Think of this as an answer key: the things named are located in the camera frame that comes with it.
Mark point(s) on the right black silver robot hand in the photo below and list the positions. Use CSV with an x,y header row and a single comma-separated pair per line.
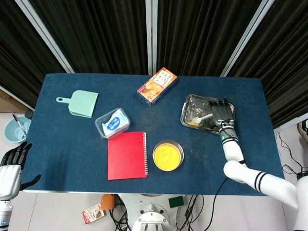
x,y
222,114

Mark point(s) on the white metal frame post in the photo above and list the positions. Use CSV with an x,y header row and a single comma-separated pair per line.
x,y
43,33
151,36
247,36

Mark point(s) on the blue white tissue packet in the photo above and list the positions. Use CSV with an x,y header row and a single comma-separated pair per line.
x,y
114,124

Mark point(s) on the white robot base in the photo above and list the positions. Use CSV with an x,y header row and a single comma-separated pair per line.
x,y
149,214

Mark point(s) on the light blue bowl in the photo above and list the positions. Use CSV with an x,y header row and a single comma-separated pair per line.
x,y
12,132

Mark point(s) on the metal tray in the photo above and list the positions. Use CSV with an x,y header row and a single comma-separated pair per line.
x,y
195,106

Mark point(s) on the orange blue snack box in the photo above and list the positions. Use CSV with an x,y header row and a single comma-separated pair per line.
x,y
156,85

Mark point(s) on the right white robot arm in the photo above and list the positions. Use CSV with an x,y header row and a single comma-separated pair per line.
x,y
232,149

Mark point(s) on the shoe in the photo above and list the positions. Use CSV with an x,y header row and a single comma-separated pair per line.
x,y
303,130

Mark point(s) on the white plastic spoon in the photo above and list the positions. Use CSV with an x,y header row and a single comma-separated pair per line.
x,y
196,119

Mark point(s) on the red spiral notebook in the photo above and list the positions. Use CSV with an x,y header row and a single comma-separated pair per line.
x,y
126,156

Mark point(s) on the green box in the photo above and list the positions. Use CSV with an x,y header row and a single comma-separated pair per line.
x,y
176,202

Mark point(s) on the printed snack packet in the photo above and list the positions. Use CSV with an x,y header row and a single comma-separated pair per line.
x,y
92,214

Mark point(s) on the mint green dustpan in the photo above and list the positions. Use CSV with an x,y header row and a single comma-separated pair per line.
x,y
83,103

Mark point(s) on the round metal tin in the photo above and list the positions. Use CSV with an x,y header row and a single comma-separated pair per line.
x,y
182,154

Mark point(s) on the blue table cloth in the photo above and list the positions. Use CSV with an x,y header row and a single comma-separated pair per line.
x,y
72,156

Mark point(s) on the brown cardboard box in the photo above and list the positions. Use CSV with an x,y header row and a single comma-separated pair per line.
x,y
9,101

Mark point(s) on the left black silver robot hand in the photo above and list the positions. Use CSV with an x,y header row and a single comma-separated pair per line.
x,y
9,178

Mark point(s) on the black pleated curtain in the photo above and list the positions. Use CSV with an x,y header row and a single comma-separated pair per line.
x,y
96,36
14,60
288,60
199,36

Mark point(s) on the clear plastic container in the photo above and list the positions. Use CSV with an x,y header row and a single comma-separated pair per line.
x,y
99,127

